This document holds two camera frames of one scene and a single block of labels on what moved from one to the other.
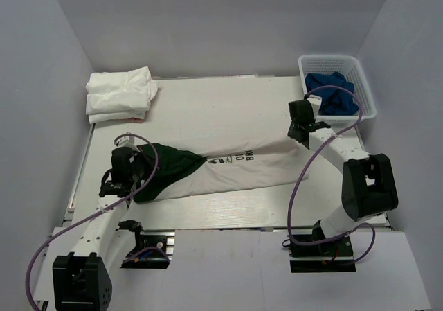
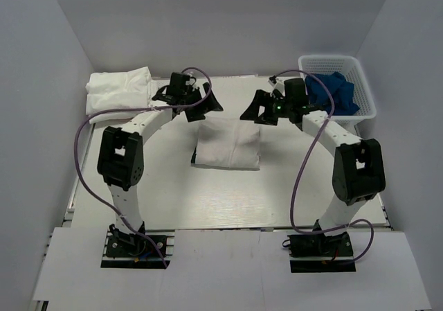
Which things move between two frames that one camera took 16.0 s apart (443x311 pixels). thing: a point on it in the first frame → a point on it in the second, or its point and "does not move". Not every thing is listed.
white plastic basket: (349, 66) does not move
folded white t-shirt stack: (120, 96) does not move
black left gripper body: (136, 172) → (192, 95)
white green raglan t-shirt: (178, 172) → (228, 143)
